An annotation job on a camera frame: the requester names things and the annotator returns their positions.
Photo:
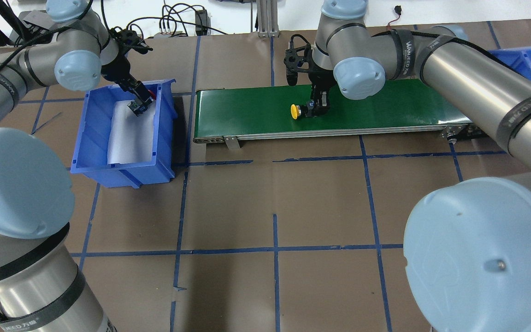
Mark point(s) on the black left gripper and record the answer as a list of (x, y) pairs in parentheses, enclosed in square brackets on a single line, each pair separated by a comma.
[(117, 71)]

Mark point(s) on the black power brick top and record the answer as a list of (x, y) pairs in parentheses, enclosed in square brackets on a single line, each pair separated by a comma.
[(202, 22)]

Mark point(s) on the aluminium frame post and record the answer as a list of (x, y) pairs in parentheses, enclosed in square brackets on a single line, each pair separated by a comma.
[(267, 18)]

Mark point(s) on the white foam pad left bin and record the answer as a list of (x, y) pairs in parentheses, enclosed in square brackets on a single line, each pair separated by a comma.
[(131, 137)]

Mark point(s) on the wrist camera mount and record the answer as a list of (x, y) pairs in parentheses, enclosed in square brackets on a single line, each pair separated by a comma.
[(297, 59), (128, 40)]

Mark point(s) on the blue bin left side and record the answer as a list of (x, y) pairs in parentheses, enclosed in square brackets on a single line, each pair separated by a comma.
[(90, 153)]

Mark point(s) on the green conveyor belt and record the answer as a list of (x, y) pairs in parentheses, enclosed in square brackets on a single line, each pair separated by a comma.
[(264, 113)]

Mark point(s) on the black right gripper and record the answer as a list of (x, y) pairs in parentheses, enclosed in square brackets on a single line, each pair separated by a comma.
[(318, 81)]

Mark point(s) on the yellow push button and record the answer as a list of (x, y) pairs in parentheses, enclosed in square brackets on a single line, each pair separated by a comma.
[(298, 111)]

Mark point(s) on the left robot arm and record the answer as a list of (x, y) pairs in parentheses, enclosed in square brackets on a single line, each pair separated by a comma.
[(42, 289)]

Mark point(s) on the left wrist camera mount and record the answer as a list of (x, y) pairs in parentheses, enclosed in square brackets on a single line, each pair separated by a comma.
[(128, 40)]

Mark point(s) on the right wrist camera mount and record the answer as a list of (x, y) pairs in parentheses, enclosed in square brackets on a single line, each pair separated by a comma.
[(297, 59)]

